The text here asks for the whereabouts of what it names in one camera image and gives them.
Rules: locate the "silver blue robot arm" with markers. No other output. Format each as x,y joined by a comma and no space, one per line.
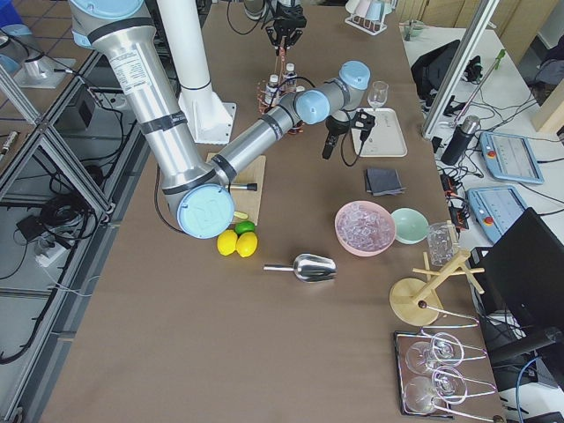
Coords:
196,189

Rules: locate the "tea bottle middle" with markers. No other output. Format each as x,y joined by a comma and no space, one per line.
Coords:
271,91

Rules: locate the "cream serving tray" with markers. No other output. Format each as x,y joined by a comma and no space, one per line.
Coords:
386,139

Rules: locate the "copper wire bottle basket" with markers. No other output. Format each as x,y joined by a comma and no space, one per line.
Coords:
283,80

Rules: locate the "blue teach pendant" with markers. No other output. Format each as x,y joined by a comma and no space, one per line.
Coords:
496,208
510,157

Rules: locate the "green lime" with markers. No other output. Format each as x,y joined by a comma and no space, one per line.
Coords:
245,226

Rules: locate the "wooden cutting board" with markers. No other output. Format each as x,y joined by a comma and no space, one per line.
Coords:
250,201

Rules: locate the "aluminium frame post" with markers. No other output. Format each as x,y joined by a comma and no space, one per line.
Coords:
467,45

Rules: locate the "tea bottle back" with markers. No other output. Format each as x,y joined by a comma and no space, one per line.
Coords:
289,77

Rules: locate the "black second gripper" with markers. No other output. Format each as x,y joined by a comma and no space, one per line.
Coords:
288,21

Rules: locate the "white cup rack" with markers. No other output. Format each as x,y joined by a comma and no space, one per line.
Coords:
369,15

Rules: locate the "clear wine glass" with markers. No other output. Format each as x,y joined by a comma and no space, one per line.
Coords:
378,94

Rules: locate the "black tray with glasses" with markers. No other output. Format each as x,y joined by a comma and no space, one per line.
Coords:
476,388

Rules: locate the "tea bottle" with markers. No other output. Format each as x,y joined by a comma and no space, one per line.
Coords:
289,77
271,91

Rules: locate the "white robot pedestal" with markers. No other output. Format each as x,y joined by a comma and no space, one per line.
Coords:
210,120

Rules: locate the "steel muddler black tip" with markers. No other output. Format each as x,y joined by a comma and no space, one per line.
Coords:
243,186

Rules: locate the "pink bowl with ice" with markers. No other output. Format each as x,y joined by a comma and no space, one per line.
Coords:
364,228

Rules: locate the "upturned wine glass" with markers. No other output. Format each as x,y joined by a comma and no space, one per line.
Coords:
435,393
440,349

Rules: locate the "grey folded cloth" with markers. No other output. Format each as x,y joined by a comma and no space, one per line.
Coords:
382,181

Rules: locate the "black thermos bottle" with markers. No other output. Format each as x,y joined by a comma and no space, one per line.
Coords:
460,140

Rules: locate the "black monitor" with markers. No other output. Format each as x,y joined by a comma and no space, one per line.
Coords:
524,276

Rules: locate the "green bowl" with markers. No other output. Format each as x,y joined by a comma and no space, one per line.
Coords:
411,225

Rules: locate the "wooden cup tree stand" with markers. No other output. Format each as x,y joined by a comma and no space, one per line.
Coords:
415,301

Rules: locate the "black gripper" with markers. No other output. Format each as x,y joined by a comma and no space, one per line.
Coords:
337,126

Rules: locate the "black bag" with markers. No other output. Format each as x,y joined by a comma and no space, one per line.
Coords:
430,69

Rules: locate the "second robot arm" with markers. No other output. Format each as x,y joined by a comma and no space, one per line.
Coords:
262,13

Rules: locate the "glass tumbler on stand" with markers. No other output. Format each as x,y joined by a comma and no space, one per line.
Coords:
442,242

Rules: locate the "yellow lemon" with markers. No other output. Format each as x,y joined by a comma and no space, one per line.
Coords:
246,244
226,242

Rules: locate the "metal ice scoop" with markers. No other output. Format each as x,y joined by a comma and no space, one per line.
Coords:
308,268

